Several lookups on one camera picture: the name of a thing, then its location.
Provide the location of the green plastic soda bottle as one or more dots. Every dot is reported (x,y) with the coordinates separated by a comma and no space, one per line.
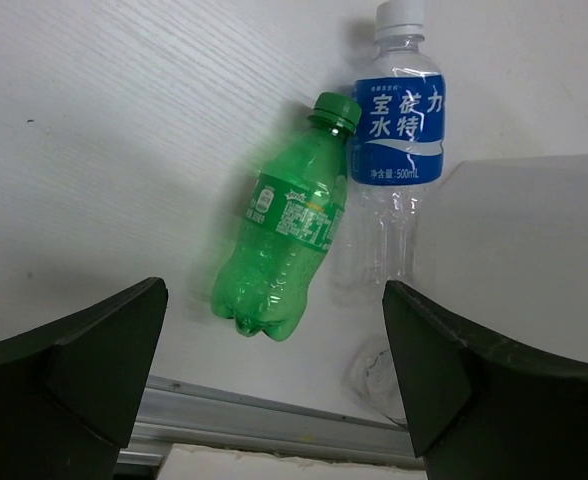
(288,226)

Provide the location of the aluminium table edge rail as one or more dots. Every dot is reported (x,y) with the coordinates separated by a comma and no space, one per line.
(173,412)

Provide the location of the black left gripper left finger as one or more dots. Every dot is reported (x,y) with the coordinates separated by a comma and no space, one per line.
(70,390)

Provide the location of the white paper bin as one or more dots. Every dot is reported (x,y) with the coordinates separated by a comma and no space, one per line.
(504,243)

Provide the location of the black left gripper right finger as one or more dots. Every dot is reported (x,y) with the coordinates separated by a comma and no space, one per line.
(480,405)

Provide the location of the clear bottle blue label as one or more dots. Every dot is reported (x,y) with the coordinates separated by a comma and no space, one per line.
(397,152)

